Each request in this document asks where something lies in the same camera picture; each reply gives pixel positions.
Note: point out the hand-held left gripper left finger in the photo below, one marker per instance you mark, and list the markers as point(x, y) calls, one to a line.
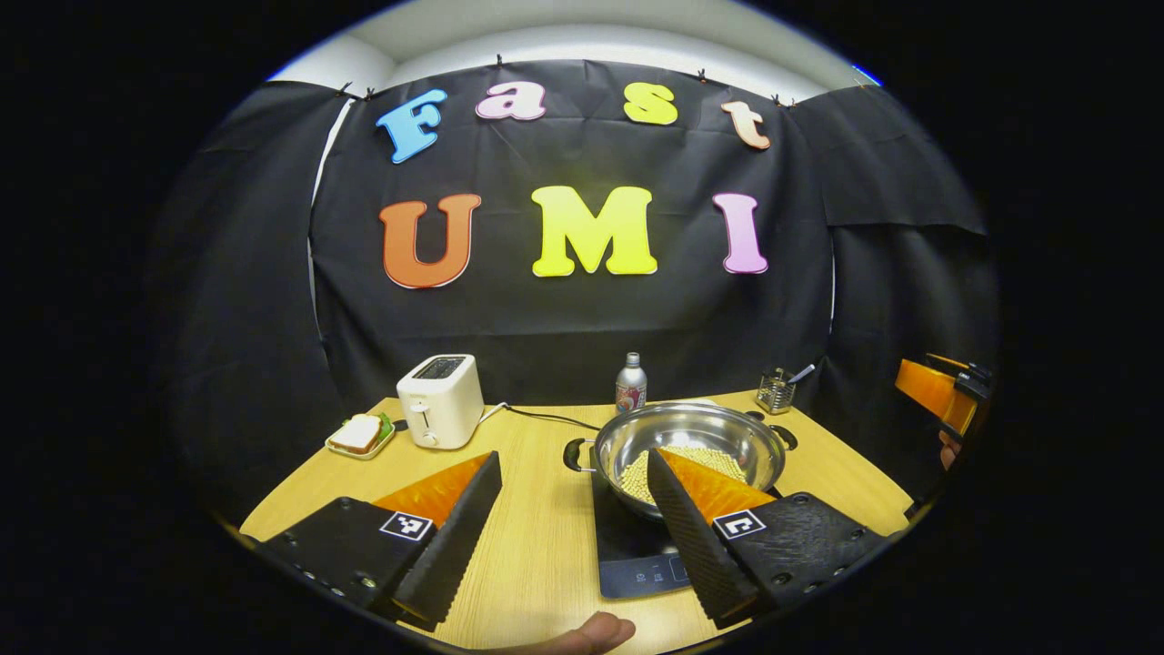
point(455, 546)

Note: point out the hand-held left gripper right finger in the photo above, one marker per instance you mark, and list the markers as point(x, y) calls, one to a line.
point(696, 546)

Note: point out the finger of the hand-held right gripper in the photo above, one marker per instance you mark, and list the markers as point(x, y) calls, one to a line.
point(937, 391)

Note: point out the black induction cooktop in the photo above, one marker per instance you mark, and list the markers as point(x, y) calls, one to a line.
point(637, 546)

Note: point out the pile of soybeans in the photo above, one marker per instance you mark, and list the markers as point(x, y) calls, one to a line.
point(637, 482)

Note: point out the white rectangular sandwich tray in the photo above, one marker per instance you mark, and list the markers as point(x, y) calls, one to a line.
point(364, 454)

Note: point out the metal utensil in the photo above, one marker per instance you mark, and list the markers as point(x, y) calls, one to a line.
point(804, 372)

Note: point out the white toaster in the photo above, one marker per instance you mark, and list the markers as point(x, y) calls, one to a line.
point(441, 400)

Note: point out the sandwich with lettuce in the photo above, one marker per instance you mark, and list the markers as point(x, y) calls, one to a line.
point(356, 434)

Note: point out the silver bottle with colourful label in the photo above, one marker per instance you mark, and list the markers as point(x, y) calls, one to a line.
point(631, 387)

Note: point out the black backdrop cloth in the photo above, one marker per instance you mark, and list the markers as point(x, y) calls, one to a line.
point(591, 318)

